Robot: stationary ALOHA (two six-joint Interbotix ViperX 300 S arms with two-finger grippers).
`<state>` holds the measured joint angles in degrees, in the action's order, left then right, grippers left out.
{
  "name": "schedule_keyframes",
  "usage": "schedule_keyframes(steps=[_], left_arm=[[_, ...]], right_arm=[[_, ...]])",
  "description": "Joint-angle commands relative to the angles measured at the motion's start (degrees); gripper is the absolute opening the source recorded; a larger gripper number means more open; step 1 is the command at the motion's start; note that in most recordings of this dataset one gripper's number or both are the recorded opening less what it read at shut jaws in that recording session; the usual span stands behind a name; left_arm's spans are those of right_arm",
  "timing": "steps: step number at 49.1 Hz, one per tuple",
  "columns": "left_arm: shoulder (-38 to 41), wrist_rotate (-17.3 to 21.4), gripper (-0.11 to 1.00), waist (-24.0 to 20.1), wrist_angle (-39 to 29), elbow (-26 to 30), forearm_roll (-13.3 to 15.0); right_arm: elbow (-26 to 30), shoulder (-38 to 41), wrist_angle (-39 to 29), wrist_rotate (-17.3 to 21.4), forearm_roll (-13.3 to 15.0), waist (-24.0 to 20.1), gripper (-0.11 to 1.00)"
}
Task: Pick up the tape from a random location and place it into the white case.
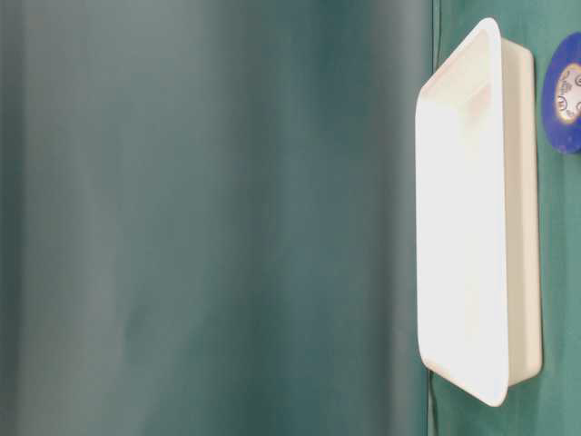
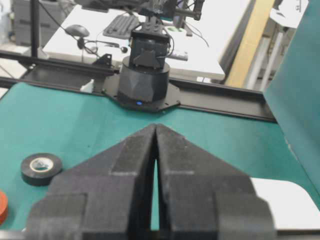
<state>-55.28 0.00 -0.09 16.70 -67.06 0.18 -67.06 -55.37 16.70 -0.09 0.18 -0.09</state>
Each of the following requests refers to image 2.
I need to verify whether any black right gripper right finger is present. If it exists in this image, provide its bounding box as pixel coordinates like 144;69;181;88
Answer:
156;124;276;240

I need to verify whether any white plastic tray case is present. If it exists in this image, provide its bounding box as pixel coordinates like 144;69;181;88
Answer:
251;177;320;230

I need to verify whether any orange tape roll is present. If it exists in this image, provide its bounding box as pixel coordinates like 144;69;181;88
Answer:
0;191;9;225

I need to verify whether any grey computer mouse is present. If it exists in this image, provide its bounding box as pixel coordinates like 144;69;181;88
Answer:
65;24;90;38

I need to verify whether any green table cloth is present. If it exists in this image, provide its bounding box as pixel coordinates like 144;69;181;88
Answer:
0;83;320;230

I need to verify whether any black tape roll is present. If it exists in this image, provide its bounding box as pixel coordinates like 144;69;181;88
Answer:
20;152;63;187

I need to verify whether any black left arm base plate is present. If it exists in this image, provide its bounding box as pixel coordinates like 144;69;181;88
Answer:
101;75;181;113

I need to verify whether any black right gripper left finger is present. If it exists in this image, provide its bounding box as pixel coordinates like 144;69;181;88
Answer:
25;124;156;240

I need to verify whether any black computer keyboard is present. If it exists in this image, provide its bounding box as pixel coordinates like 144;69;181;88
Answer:
103;15;140;40

